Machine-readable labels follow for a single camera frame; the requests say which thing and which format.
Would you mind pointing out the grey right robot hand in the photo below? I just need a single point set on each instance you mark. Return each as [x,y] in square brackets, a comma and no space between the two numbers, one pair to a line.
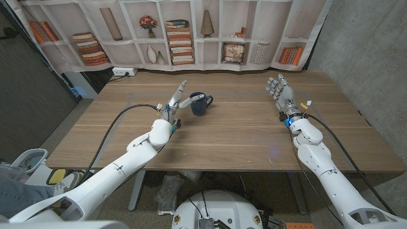
[286,97]

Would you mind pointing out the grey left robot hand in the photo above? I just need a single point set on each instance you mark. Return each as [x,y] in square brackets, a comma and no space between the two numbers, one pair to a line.
[171,109]

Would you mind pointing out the dark blue ceramic mug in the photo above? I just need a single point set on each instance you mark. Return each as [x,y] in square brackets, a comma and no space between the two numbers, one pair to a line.
[199,108]

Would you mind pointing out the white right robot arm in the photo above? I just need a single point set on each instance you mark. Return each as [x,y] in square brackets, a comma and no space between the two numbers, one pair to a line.
[337,184]

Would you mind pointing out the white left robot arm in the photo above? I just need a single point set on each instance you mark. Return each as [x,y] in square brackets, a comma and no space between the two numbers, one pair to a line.
[108,178]

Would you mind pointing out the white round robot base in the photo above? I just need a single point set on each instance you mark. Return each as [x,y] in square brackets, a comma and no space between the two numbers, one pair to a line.
[219,206]

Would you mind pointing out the white power strip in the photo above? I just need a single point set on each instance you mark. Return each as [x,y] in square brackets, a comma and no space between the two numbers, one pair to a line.
[122,71]

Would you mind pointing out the printed bookshelf backdrop cloth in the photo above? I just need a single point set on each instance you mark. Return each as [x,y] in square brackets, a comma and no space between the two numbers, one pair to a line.
[210,51]

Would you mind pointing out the clear plastic bag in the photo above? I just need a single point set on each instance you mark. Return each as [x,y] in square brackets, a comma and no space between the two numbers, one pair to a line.
[168,194]

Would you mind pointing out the white table leg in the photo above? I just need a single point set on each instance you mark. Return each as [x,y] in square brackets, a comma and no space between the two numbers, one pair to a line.
[136,191]

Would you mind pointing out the white cabinet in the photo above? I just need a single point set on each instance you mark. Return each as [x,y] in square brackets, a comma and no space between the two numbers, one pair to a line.
[81,86]

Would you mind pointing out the grey table leg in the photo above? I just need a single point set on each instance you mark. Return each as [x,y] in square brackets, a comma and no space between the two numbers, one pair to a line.
[299,194]

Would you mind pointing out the grey sneaker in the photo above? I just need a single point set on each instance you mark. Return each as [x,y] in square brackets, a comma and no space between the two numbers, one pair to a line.
[65,183]

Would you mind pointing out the orange box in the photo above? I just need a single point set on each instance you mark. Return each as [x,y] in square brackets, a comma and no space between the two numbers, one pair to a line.
[300,226]

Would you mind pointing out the yellow and black pad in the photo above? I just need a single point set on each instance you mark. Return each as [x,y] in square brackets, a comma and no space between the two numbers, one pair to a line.
[57,176]

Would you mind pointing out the person's leg in jeans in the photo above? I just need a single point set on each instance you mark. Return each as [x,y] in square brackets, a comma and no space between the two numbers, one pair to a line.
[16,197]

